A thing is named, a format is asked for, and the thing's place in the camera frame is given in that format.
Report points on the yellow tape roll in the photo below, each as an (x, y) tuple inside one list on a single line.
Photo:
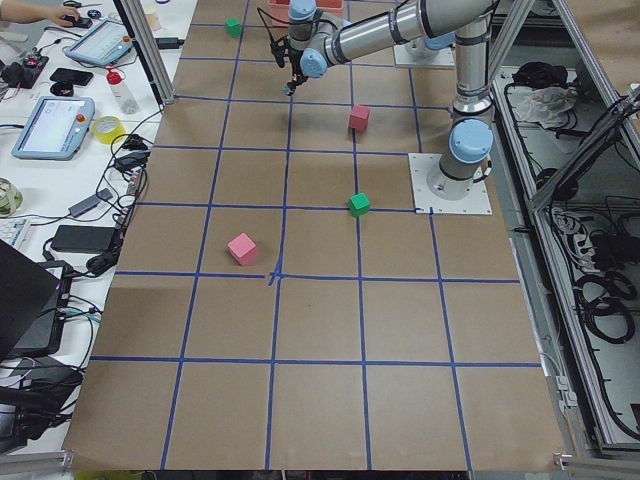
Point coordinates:
[(108, 130)]

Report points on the green cube near base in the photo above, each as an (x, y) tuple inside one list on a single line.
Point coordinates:
[(359, 204)]

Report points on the teach pendant near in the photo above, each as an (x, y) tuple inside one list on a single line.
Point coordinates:
[(55, 129)]

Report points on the black smartphone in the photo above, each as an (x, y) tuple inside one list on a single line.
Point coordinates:
[(73, 76)]

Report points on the black power adapter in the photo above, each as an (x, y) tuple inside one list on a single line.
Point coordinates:
[(82, 239)]

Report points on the pink cube near centre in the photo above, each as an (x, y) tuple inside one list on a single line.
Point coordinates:
[(359, 117)]

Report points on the squeeze bottle red cap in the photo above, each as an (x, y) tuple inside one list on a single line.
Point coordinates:
[(122, 94)]

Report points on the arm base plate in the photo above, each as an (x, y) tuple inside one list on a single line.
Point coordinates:
[(435, 193), (427, 59)]

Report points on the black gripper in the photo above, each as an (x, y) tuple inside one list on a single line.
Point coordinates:
[(295, 67)]

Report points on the aluminium frame post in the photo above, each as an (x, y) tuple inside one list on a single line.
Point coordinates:
[(132, 16)]

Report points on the green cube near bin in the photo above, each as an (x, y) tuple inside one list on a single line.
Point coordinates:
[(233, 27)]

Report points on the pink plastic bin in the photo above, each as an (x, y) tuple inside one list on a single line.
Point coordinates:
[(334, 6)]

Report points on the pink cube far corner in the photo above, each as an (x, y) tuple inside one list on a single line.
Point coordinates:
[(243, 249)]

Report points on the teach pendant far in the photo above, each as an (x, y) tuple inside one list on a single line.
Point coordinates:
[(103, 45)]

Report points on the black laptop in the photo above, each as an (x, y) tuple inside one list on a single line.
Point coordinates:
[(33, 295)]

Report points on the teach pendant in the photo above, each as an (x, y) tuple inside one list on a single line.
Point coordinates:
[(55, 129), (103, 45)]

